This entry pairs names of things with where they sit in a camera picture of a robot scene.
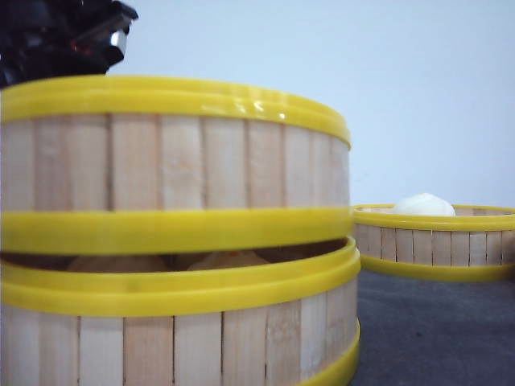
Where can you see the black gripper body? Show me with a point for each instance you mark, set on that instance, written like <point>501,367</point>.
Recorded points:
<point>46,39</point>

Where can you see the bamboo steamer basket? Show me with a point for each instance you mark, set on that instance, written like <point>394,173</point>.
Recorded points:
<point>113,165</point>
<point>292,321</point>
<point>476,244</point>

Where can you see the left white steamed bun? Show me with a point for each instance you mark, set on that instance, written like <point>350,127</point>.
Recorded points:
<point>118,264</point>

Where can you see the white steamed bun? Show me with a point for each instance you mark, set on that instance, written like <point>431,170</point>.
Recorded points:
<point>118,264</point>
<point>228,260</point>

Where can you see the front white steamed bun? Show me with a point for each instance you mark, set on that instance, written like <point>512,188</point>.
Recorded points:
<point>228,260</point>

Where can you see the white bun in right basket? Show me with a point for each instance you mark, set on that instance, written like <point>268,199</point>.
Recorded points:
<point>423,204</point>

